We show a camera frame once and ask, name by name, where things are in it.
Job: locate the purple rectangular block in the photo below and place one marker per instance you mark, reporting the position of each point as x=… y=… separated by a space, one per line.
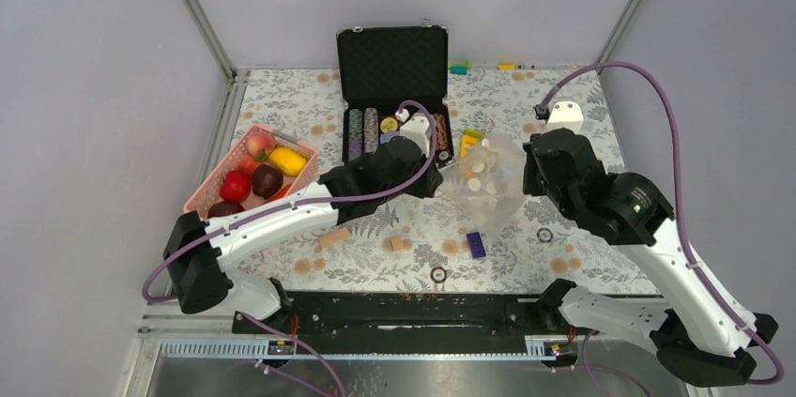
x=476 y=245

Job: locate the poker chip near front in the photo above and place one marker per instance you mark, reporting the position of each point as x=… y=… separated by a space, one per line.
x=438 y=275

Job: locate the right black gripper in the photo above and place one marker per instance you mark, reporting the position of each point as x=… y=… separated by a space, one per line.
x=529 y=185

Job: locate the long wooden block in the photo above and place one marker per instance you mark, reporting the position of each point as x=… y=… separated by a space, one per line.
x=332 y=238

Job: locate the black poker chip case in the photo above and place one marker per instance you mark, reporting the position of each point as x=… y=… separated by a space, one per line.
x=380 y=67

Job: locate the pink plastic basket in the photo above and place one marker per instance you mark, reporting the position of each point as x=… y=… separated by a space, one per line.
x=208 y=193

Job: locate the teal block at wall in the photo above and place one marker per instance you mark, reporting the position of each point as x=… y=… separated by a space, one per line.
x=459 y=69

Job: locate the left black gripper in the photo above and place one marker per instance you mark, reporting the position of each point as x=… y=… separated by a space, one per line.
x=432 y=178

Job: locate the yellow plastic toy tool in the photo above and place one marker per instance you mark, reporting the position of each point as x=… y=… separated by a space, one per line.
x=470 y=138

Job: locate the small wooden cube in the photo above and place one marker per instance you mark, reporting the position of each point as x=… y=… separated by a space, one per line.
x=398 y=244

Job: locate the clear zip top bag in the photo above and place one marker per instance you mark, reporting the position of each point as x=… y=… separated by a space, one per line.
x=487 y=183

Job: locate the dark purple plum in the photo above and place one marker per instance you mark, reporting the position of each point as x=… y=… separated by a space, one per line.
x=266 y=181

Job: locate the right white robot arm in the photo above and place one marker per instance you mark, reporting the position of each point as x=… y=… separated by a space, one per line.
x=702 y=336

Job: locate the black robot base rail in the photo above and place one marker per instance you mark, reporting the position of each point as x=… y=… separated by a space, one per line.
x=417 y=323

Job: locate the pink peach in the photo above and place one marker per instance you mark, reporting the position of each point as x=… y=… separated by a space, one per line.
x=260 y=144
x=248 y=164

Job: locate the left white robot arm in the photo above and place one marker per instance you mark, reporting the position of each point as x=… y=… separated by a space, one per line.
x=201 y=257

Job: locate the dark red apple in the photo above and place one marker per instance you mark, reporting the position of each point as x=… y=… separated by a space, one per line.
x=224 y=208

